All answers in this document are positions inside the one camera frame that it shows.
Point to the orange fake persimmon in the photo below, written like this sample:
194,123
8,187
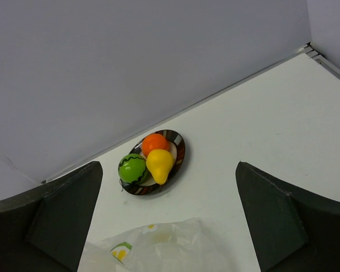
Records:
153,142

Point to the aluminium back table rail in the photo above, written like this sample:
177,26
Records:
308,50

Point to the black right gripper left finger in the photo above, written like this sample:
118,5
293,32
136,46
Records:
45,228

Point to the green fake fruit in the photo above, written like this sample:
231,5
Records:
132,169

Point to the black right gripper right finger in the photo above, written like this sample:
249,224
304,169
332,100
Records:
292,229

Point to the yellow fake lemon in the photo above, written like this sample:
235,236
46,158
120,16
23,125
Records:
159,163

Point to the clear printed plastic bag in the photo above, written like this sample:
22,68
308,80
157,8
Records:
188,245

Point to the brown rimmed ceramic plate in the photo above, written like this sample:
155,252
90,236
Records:
177,149

